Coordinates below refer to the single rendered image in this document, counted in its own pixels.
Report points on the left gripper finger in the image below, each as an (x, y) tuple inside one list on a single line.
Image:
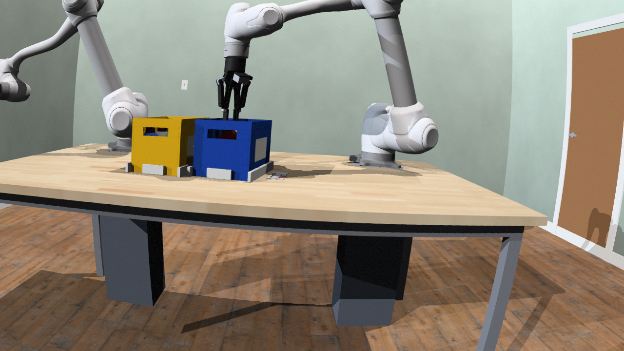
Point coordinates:
[(239, 99), (224, 99)]

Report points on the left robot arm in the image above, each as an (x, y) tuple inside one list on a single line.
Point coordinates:
[(404, 126)]

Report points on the white paper slip with black markings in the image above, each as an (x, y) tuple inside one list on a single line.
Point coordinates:
[(277, 175)]

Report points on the blue bottle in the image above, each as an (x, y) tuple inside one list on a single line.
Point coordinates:
[(150, 131)]

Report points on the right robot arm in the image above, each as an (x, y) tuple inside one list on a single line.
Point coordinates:
[(120, 105)]

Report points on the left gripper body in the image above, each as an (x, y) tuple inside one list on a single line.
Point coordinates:
[(233, 65)]

